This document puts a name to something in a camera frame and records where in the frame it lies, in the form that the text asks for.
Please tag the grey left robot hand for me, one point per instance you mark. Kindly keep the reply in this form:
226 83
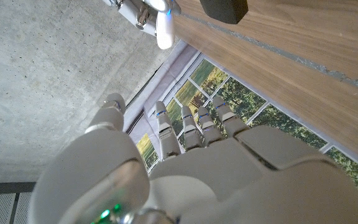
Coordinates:
216 186

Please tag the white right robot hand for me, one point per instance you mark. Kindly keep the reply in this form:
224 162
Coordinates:
163 28

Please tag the black pad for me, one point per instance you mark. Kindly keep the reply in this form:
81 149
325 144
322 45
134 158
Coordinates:
224 11

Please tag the thin black backdrop rod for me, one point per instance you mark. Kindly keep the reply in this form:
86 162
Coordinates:
145 85

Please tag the printed window backdrop cloth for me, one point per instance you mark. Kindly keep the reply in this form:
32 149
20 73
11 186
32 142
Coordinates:
244 99

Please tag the brown backdrop hem bar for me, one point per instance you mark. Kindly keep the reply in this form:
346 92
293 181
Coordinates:
135 123

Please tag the grey table seam strip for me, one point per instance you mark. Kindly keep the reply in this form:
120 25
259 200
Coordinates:
291 57

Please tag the dark wall trim strip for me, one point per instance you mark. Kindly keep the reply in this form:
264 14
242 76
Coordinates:
6 188

